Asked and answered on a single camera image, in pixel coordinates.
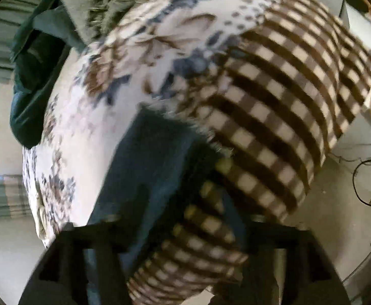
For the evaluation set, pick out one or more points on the floral printed blanket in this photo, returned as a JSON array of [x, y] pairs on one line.
[[109, 117]]

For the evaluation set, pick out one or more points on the blue jeans pants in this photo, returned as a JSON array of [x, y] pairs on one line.
[[150, 165]]

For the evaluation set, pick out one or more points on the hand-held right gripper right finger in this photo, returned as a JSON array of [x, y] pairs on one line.
[[287, 244]]

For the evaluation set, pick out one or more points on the white cabinet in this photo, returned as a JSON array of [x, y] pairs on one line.
[[366, 22]]

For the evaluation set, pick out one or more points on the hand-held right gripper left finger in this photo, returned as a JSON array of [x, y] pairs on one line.
[[77, 241]]

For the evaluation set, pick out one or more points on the dark green fleece blanket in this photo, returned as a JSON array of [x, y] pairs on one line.
[[29, 101]]

